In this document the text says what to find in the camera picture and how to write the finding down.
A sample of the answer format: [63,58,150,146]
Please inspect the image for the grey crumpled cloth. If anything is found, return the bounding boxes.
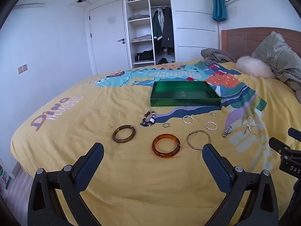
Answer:
[201,48,237,66]

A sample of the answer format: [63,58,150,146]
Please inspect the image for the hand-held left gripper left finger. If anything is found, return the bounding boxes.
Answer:
[28,142,104,226]

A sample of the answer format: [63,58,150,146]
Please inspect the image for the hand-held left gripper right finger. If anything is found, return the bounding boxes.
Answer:
[202,143,279,226]

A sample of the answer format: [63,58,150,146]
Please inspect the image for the folded light clothes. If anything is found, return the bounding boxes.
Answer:
[132,34,152,42]

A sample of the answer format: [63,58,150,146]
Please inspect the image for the teal curtain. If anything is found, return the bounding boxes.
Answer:
[211,0,227,22]

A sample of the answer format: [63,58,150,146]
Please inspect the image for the folded black clothes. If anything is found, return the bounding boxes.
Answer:
[135,49,154,62]

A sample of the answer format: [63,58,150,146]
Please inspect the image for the white wardrobe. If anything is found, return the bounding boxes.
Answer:
[123,0,220,68]

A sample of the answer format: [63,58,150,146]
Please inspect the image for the white door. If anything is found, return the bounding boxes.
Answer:
[89,0,130,75]

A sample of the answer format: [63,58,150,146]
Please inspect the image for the dark brown bangle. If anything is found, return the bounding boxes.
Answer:
[112,125,136,144]

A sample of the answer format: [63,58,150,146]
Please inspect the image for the hanging black coat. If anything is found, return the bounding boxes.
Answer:
[161,7,175,53]

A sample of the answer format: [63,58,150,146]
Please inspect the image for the green shallow box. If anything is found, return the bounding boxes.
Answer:
[150,81,222,107]

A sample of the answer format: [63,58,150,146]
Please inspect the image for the silver beaded bracelet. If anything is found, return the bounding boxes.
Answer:
[247,122,260,136]

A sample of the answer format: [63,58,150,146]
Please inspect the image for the yellow printed bed cover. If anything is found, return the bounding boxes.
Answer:
[10,60,301,226]

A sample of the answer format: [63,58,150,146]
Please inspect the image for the white fluffy pillow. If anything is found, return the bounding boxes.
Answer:
[236,56,278,79]

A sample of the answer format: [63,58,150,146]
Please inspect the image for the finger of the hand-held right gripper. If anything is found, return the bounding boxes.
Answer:
[288,127,301,142]
[269,137,297,157]

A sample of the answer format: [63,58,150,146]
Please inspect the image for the thin silver hoop bangle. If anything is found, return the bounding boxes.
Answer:
[186,130,211,150]

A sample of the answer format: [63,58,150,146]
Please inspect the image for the amber bangle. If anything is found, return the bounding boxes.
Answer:
[152,133,181,158]

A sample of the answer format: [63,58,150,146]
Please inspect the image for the wooden headboard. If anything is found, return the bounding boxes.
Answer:
[221,27,301,60]

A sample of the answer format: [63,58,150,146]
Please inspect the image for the silver chain bracelet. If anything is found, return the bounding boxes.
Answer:
[241,115,254,134]

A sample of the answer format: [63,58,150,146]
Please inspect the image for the brown beaded bracelet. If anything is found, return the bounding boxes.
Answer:
[140,110,157,128]

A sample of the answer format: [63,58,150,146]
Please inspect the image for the hanging green white jacket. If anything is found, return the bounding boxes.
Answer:
[152,8,165,55]

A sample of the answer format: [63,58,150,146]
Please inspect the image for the colourful box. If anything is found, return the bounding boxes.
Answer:
[0,164,13,190]

